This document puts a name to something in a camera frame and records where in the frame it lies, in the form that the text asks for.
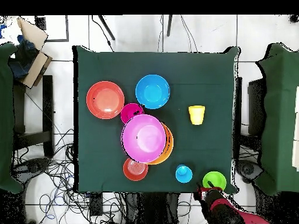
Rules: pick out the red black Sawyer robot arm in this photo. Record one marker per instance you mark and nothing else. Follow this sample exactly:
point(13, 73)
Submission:
point(231, 213)

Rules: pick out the dark green side cloth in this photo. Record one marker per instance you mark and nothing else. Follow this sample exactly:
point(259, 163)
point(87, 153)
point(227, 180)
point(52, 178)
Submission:
point(280, 116)
point(5, 116)

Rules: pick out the black tripod leg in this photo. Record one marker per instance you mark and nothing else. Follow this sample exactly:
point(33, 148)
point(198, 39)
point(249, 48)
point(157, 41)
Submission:
point(169, 25)
point(106, 26)

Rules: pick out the cardboard box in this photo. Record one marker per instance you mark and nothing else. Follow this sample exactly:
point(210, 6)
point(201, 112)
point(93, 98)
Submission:
point(35, 33)

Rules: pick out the blue bowl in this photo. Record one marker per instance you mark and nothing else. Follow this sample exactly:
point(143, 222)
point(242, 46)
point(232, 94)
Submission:
point(152, 91)

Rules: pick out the dark green tablecloth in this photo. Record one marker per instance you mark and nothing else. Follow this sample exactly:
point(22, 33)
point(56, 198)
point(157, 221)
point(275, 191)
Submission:
point(116, 67)

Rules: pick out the small red-orange bowl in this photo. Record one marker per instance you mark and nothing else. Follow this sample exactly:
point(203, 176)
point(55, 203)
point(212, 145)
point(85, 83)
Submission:
point(134, 172)

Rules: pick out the wide red-orange bowl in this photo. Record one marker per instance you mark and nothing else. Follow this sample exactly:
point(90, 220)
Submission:
point(105, 100)

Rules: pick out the grey pedestal foot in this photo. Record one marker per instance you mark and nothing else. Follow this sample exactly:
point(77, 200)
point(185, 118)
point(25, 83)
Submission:
point(248, 169)

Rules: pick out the black cabinet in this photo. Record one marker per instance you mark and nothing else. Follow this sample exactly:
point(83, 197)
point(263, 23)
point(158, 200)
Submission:
point(255, 105)

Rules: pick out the small crimson bowl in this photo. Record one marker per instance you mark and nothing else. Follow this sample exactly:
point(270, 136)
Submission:
point(128, 112)

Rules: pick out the black stool frame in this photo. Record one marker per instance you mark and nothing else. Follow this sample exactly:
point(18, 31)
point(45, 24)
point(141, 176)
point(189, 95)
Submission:
point(48, 105)

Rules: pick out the large magenta bowl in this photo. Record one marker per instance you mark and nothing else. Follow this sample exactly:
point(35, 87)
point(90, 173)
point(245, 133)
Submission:
point(143, 138)

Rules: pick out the green bowl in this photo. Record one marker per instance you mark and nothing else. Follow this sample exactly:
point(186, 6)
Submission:
point(218, 178)

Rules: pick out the large orange bowl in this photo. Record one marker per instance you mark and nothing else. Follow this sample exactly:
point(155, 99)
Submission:
point(169, 144)

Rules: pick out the dark blue cloth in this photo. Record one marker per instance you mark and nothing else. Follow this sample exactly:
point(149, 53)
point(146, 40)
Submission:
point(23, 58)

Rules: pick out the yellow cup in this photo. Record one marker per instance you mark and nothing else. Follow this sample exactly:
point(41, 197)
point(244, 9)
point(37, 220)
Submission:
point(196, 110)
point(197, 120)

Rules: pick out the blue cup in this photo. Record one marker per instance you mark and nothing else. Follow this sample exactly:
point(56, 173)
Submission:
point(184, 175)

